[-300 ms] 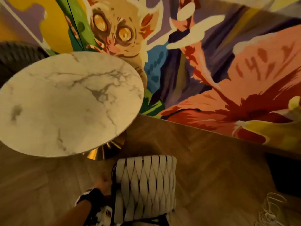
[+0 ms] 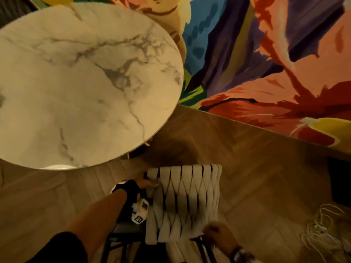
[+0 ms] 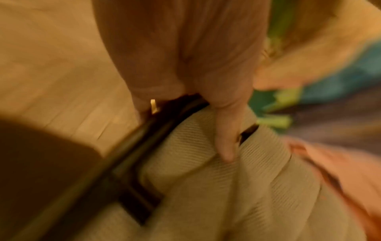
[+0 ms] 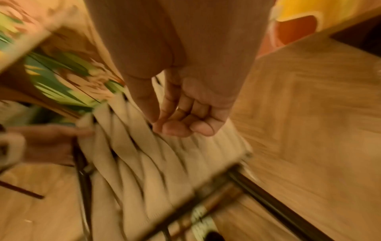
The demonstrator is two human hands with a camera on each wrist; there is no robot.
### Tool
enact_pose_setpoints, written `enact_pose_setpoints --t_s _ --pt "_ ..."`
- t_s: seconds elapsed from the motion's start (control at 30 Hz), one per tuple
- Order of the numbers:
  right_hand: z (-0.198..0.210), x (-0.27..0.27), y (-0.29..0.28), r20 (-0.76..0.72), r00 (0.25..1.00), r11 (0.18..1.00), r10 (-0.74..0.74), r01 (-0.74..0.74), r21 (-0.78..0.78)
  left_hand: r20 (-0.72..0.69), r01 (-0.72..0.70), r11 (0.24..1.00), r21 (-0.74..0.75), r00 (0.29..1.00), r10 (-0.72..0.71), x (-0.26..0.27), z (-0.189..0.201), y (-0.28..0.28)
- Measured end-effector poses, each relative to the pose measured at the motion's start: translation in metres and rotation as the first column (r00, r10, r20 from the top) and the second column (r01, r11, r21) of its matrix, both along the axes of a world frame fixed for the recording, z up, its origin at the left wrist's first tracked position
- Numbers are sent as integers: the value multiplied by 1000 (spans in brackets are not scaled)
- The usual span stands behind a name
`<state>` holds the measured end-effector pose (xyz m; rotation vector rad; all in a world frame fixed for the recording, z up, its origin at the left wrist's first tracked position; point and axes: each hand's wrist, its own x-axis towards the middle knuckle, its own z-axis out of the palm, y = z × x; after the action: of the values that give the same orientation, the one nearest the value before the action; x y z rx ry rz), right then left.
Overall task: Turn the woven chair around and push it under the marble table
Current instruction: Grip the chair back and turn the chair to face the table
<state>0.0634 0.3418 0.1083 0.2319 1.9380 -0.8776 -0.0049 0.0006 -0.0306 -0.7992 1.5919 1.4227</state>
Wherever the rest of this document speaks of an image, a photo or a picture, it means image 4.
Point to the person's left hand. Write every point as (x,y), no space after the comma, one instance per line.
(44,141)

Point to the person's right hand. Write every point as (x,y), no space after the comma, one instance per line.
(184,58)

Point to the beige woven chair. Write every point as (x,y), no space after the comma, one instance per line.
(154,169)

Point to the white marble round table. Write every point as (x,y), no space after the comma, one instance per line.
(18,28)

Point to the white perforated shoe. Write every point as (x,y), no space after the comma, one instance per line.
(204,220)

